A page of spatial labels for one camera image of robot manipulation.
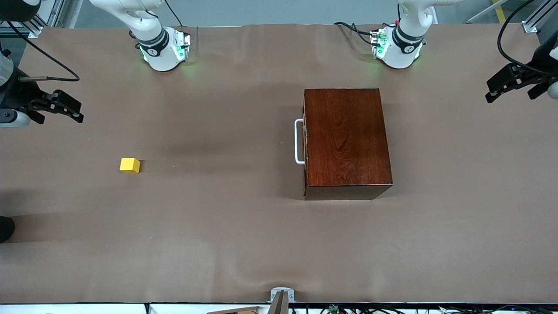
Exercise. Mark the dark brown wooden cabinet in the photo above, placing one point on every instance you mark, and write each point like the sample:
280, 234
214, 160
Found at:
348, 139

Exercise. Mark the brown wooden board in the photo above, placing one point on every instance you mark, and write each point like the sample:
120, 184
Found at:
235, 311

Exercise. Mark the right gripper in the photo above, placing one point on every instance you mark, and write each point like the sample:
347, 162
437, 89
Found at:
18, 97

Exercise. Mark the brown table cover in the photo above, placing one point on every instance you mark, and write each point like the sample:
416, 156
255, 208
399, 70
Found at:
218, 240

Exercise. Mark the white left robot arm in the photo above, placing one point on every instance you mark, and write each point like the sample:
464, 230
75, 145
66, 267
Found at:
403, 48

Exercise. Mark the grey metal camera bracket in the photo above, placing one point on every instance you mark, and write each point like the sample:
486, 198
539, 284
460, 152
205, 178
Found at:
282, 301

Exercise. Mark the aluminium frame profile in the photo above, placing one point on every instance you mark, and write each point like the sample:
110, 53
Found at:
529, 27
54, 11

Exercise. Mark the yellow block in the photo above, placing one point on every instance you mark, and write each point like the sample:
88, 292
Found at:
130, 165

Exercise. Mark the black round object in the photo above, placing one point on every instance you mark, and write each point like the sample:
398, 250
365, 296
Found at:
5, 229

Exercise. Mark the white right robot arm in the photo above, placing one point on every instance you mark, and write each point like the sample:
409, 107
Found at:
157, 48

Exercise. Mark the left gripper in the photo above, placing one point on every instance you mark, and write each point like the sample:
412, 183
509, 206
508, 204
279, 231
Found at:
537, 69

